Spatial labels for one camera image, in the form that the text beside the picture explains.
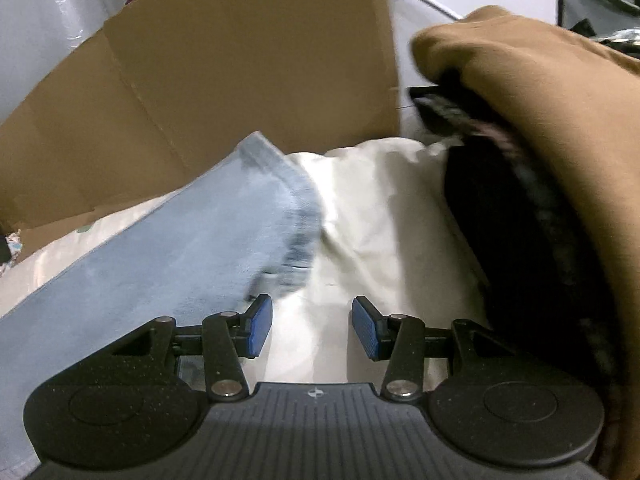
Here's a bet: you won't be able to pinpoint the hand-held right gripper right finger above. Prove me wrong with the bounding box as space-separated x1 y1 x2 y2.
351 296 501 402

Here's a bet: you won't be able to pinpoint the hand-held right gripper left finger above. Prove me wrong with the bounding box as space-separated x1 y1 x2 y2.
107 294 273 402

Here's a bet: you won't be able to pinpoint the light blue denim pants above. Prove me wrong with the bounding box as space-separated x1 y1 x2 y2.
0 131 323 480

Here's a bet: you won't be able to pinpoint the cream bear print bed sheet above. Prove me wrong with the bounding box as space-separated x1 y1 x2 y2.
0 137 496 386

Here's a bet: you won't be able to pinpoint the folded dark patterned garment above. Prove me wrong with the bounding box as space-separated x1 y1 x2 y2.
410 67 621 386

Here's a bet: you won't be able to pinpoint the white blue patterned cloth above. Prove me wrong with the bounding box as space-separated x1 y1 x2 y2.
0 227 26 271

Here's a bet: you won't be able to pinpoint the flattened cardboard sheet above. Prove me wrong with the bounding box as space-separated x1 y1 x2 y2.
0 0 401 256

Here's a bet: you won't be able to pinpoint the folded brown garment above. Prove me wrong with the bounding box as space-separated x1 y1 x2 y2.
410 5 640 480

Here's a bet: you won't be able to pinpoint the grey wrapped mattress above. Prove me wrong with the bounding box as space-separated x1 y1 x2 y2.
0 0 171 121

